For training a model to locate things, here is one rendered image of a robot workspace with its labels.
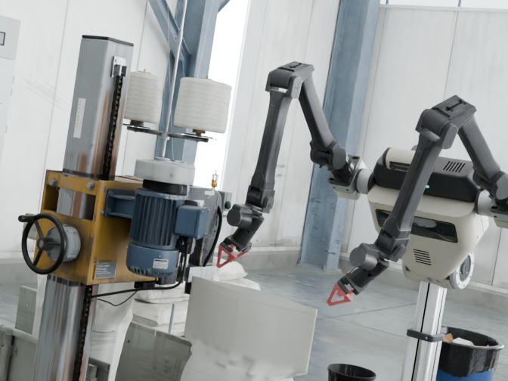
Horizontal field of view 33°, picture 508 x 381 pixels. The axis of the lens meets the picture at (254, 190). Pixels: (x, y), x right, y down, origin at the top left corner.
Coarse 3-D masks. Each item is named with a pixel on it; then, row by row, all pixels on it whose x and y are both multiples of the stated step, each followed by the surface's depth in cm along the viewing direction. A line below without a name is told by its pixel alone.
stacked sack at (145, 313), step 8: (136, 304) 564; (144, 304) 562; (152, 304) 566; (160, 304) 571; (168, 304) 576; (176, 304) 579; (184, 304) 582; (136, 312) 560; (144, 312) 558; (152, 312) 555; (160, 312) 555; (168, 312) 559; (176, 312) 565; (184, 312) 573; (136, 320) 560; (144, 320) 556; (152, 320) 551; (160, 320) 552; (168, 320) 558; (176, 320) 567; (184, 320) 574
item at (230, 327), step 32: (192, 288) 289; (224, 288) 277; (192, 320) 288; (224, 320) 276; (256, 320) 269; (288, 320) 266; (192, 352) 282; (224, 352) 275; (256, 352) 269; (288, 352) 267
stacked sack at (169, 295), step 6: (138, 294) 564; (144, 294) 562; (150, 294) 562; (156, 294) 566; (162, 294) 569; (168, 294) 573; (174, 294) 578; (180, 294) 581; (186, 294) 586; (144, 300) 564; (150, 300) 561; (156, 300) 565; (162, 300) 568; (168, 300) 573; (174, 300) 577; (180, 300) 582
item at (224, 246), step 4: (224, 240) 275; (220, 244) 273; (224, 244) 273; (228, 244) 274; (220, 248) 273; (224, 248) 272; (228, 248) 273; (220, 252) 274; (228, 252) 272; (232, 252) 273; (220, 256) 275; (232, 256) 272; (236, 256) 272; (220, 260) 276; (228, 260) 273; (216, 264) 276; (220, 264) 275; (224, 264) 275
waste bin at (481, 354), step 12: (456, 336) 498; (468, 336) 496; (480, 336) 491; (444, 348) 456; (456, 348) 454; (468, 348) 451; (480, 348) 452; (492, 348) 455; (444, 360) 456; (456, 360) 454; (468, 360) 453; (480, 360) 455; (492, 360) 461; (444, 372) 457; (456, 372) 454; (468, 372) 454; (480, 372) 457; (492, 372) 466
